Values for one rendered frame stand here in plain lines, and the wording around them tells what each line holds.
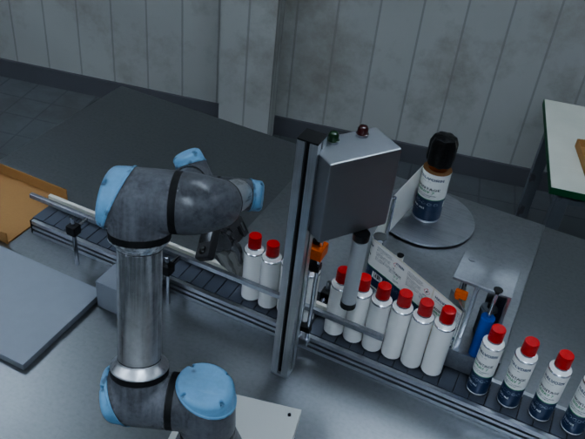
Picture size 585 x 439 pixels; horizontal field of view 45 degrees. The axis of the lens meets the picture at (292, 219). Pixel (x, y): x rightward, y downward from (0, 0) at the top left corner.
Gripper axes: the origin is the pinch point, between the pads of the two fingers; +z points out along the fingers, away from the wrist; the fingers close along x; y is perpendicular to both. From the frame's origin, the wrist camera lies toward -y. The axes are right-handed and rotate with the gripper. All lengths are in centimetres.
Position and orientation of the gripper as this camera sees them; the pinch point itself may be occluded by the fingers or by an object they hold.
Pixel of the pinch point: (238, 275)
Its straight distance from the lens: 187.7
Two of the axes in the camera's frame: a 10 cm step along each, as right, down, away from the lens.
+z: 3.7, 8.5, 3.8
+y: 4.3, -5.1, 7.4
